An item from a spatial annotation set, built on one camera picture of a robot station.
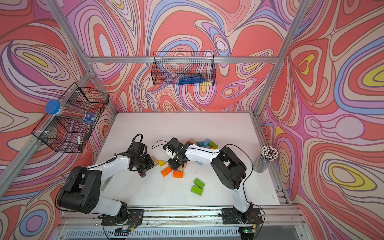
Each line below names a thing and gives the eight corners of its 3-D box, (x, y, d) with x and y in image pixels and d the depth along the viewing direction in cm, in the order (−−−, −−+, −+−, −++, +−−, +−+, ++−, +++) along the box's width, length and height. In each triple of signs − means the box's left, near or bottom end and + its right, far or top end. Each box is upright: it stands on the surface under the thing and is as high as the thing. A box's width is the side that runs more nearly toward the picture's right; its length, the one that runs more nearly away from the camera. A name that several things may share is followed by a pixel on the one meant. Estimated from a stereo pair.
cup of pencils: (253, 174, 91) (265, 158, 75) (249, 162, 96) (260, 145, 81) (265, 174, 91) (280, 158, 75) (261, 162, 96) (274, 145, 81)
